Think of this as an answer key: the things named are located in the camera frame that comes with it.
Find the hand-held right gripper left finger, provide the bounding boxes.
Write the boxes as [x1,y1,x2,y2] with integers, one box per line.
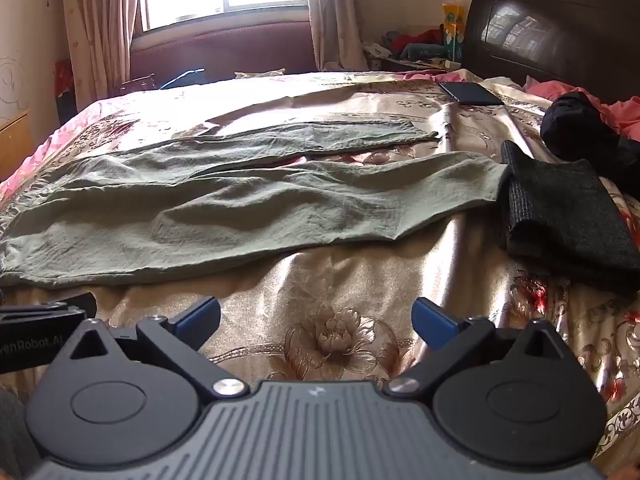
[47,296,252,402]

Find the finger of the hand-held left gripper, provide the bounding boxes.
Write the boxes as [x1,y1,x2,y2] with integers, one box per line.
[0,291,97,331]

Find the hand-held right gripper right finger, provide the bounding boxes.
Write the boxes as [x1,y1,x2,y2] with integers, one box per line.
[384,297,583,402]

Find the green pants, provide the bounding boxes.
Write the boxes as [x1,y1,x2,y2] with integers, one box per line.
[0,119,512,288]

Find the pink floral bed sheet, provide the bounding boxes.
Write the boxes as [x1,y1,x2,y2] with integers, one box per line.
[0,97,121,196]

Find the light wooden cabinet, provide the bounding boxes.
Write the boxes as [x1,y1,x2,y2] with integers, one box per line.
[0,109,33,181]

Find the dark grey folded cloth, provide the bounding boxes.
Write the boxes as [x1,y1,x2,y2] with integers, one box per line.
[500,140,640,295]

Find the black smartphone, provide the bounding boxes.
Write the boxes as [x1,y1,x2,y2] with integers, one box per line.
[438,81,506,107]

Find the blue cloth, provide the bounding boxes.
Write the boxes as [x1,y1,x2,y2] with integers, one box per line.
[160,66,207,90]

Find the black cloth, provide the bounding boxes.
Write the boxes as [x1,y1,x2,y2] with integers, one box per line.
[540,91,640,182]

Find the pale yellow cloth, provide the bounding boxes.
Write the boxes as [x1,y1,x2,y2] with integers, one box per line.
[234,67,287,80]

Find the dark nightstand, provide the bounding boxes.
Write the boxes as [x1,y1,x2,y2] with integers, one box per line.
[365,55,461,74]

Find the maroon window bench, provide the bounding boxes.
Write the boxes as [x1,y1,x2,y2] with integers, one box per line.
[129,21,321,86]

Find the white plastic bag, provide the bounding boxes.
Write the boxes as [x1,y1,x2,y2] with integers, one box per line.
[362,41,396,70]

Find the pink quilt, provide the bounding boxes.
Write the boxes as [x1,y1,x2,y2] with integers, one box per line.
[525,80,640,142]

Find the red cloth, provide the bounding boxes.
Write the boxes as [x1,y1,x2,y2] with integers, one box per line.
[395,27,446,48]

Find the yellow green package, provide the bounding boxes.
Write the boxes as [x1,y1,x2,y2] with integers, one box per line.
[440,2,466,63]

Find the beige curtain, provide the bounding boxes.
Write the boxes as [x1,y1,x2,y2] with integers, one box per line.
[61,0,146,111]
[305,0,368,72]

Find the dark wooden headboard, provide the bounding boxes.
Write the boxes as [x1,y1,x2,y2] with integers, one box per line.
[462,0,640,106]

